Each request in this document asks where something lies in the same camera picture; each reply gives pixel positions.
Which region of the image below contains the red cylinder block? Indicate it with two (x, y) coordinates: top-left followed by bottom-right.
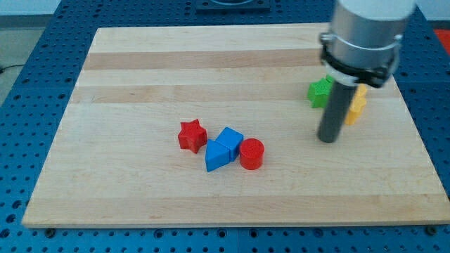
(239, 138), (265, 170)

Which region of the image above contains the blue cube block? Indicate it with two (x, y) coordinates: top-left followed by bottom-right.
(215, 127), (244, 162)

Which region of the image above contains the wooden board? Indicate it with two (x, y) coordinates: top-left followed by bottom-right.
(22, 23), (449, 228)

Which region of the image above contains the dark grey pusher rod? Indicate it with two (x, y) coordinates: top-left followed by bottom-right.
(317, 82), (356, 143)

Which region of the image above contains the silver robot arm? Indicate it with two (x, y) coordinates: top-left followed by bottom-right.
(319, 0), (416, 88)

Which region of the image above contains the yellow block behind hexagon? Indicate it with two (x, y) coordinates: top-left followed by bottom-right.
(355, 84), (368, 98)

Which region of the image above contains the green star block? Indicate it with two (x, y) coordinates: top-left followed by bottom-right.
(307, 75), (334, 108)

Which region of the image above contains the red star block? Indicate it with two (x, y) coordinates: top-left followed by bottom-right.
(178, 119), (207, 153)

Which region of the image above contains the black cable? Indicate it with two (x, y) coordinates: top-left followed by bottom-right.
(0, 63), (24, 74)

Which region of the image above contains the blue triangle block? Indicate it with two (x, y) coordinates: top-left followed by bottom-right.
(205, 139), (230, 172)

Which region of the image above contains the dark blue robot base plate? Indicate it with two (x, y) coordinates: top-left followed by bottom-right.
(194, 0), (271, 12)

